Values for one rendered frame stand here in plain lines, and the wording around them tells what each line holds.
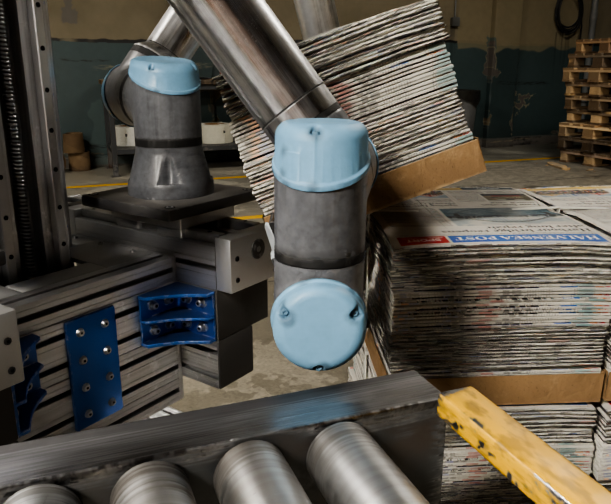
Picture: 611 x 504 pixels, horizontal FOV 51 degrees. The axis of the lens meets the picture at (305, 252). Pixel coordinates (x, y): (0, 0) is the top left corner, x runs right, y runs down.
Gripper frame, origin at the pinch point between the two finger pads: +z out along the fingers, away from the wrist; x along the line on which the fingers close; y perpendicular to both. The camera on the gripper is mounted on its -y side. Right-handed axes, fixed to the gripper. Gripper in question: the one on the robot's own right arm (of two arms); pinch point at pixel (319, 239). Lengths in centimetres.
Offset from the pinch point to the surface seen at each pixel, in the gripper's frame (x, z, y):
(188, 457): 9.6, -44.9, 1.0
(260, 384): 45, 116, -71
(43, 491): 17, -49, 4
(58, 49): 221, 596, 121
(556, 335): -24.4, -4.4, -21.5
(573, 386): -24.7, -4.4, -29.4
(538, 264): -24.6, -4.9, -11.2
